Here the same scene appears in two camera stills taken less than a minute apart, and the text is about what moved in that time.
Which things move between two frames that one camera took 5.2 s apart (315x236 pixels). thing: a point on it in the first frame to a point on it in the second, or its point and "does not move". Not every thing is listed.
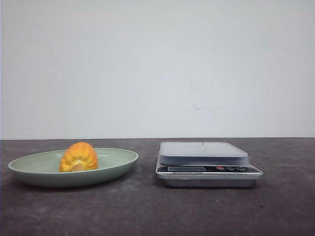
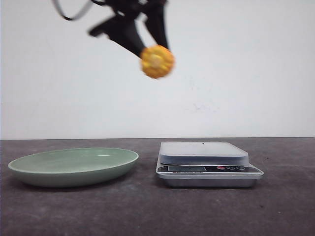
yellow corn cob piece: (79, 156) to (156, 61)
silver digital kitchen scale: (205, 164) does not move
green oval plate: (43, 169) does not move
